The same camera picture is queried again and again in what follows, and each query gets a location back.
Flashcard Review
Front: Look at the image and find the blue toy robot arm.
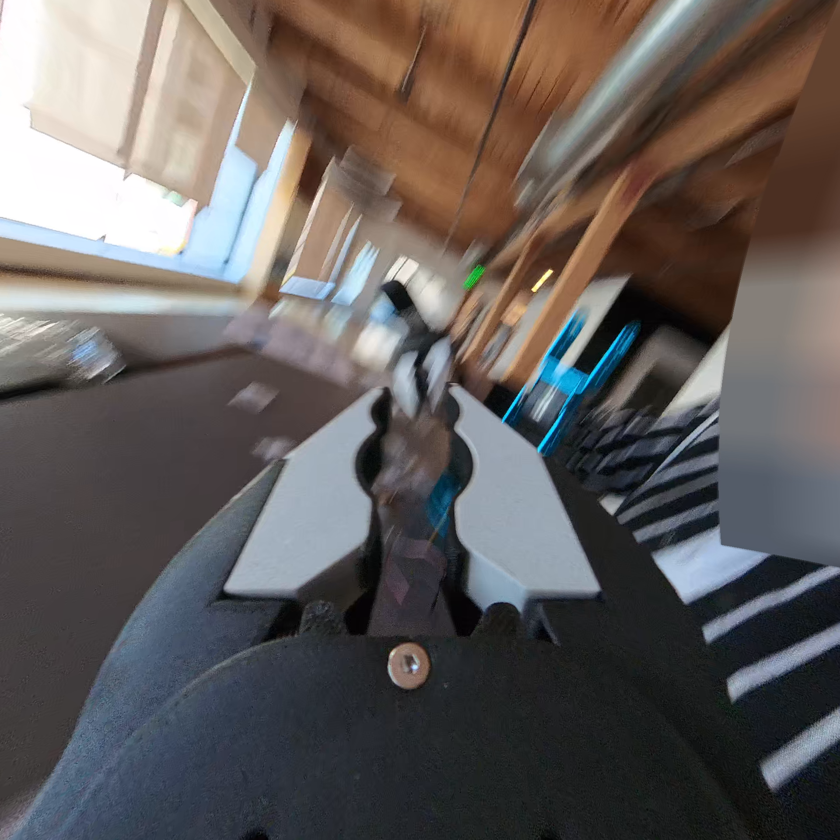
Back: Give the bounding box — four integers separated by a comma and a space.
502, 311, 641, 457

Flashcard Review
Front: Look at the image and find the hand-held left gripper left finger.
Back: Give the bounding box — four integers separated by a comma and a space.
223, 386, 396, 621

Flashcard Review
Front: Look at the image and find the group of clear parts bags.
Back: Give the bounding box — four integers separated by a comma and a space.
230, 384, 296, 460

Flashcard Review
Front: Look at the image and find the thin ceiling conduit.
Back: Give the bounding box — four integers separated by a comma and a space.
446, 0, 539, 257

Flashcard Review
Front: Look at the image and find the silver ventilation duct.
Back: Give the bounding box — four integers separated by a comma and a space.
518, 0, 723, 198

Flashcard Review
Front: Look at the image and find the blue round metal base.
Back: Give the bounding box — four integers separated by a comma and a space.
425, 469, 462, 542

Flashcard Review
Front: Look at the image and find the large grid window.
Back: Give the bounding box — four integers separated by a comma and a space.
0, 0, 309, 283

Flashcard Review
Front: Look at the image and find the black servo motor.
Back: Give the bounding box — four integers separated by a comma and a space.
382, 281, 455, 421

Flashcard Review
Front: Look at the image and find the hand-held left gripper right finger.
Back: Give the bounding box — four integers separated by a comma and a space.
448, 385, 602, 621

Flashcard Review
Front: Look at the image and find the wooden support post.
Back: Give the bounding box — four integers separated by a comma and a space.
505, 164, 631, 388

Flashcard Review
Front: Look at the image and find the crumpled clear plastic wrap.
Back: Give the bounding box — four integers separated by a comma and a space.
0, 315, 126, 395

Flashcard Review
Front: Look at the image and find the person's striped sweater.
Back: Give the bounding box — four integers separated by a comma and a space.
570, 394, 840, 798

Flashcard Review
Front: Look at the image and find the dark grey desk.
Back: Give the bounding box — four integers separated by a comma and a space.
0, 348, 395, 828

